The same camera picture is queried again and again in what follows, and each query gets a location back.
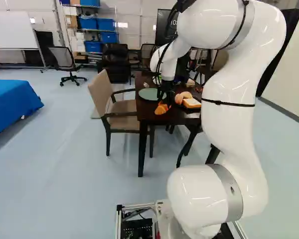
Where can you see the round green plate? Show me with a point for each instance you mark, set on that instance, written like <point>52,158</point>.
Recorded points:
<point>149,94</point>

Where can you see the white board on stand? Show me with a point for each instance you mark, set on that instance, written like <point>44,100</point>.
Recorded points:
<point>12,30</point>

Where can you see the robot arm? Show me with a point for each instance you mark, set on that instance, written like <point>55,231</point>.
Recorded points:
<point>234,74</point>

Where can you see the small bread roll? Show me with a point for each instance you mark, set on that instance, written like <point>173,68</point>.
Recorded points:
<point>190,82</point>

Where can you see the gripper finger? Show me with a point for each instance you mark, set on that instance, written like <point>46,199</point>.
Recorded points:
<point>170,102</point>
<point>160,99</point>

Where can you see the metal shelf with blue bins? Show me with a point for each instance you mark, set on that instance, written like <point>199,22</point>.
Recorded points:
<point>94,27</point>

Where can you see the blue covered bed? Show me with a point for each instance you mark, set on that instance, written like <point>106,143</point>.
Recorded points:
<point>10,102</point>

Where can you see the pale round bread bun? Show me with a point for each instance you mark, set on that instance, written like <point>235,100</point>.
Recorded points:
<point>182,97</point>

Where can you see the black mesh office chair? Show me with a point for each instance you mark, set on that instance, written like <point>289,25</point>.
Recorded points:
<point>64,59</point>

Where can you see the tan wooden armchair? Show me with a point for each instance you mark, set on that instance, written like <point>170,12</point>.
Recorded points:
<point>119,107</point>

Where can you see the toast slice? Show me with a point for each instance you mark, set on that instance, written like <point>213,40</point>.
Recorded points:
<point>191,103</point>

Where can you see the small clear glass object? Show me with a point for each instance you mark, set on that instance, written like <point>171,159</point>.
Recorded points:
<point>146,84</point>

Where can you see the dark brown wooden table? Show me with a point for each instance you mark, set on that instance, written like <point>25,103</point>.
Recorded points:
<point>149,113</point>

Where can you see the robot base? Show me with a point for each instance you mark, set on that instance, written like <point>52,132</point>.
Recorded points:
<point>137,219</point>

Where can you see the orange croissant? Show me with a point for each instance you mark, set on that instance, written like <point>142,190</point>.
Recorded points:
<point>161,110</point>

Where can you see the black padded chair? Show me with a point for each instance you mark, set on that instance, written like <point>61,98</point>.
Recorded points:
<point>115,64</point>

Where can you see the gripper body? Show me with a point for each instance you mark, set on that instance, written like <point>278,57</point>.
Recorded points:
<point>167,87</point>

